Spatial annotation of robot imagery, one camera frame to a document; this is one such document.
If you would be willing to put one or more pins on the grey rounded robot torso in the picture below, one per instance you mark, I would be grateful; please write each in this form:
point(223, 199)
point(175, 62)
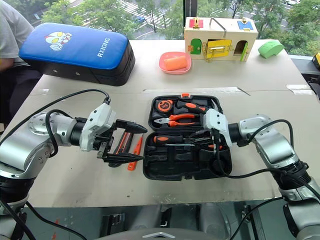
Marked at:
point(175, 217)

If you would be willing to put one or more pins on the blue black kick pad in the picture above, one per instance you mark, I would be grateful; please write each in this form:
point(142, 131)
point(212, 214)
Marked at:
point(75, 47)

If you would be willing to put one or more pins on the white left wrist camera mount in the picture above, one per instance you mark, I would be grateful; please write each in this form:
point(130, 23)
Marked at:
point(98, 120)

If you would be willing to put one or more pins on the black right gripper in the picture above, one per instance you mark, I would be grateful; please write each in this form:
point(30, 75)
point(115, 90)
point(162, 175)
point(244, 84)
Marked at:
point(207, 138)

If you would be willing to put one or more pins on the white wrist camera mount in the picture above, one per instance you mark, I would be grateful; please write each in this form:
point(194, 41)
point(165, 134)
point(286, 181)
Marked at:
point(98, 120)
point(217, 122)

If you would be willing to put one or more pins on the orange black utility knife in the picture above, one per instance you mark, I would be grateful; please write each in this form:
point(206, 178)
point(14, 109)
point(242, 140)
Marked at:
point(123, 146)

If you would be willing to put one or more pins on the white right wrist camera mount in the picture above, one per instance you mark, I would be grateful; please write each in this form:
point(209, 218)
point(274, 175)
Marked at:
point(217, 122)

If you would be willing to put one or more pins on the orange black tape measure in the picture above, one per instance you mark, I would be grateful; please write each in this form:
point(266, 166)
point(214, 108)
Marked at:
point(164, 106)

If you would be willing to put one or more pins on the short clear tape strip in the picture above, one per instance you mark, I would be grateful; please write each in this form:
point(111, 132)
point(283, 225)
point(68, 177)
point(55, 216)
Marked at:
point(298, 88)

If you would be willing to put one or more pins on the wooden lock puzzle box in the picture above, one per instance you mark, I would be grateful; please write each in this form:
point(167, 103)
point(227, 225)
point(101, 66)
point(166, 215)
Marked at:
point(222, 35)

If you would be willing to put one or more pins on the green plastic object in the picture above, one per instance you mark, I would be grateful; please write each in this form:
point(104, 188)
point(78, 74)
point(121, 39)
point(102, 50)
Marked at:
point(270, 48)

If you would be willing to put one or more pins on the black plastic tool case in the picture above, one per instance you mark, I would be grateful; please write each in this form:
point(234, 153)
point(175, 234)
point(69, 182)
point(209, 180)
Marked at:
point(175, 162)

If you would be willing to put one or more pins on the orange foam block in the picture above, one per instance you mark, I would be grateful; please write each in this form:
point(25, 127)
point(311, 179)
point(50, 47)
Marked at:
point(175, 63)

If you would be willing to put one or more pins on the black window frame post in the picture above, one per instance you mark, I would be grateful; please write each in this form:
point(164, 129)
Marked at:
point(190, 8)

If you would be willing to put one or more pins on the person in grey shirt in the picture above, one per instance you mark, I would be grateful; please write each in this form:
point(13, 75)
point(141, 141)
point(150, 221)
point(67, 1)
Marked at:
point(10, 37)

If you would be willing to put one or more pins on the yellow black device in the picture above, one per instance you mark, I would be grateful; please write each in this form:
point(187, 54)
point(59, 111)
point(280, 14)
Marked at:
point(316, 61)

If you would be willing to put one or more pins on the pink plastic plate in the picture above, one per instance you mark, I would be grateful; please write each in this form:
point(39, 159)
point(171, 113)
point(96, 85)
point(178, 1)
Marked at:
point(175, 70)

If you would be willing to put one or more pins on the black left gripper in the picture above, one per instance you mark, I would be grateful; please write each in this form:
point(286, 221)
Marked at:
point(102, 145)

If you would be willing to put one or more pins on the orange black claw hammer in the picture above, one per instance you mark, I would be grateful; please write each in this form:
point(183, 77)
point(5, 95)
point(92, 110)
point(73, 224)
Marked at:
point(191, 107)

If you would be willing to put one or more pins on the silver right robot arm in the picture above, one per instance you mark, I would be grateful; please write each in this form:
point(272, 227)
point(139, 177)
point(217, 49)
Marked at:
point(272, 142)

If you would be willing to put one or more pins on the orange voltage tester pen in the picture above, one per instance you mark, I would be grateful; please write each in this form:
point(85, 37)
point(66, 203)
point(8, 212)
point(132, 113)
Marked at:
point(136, 150)

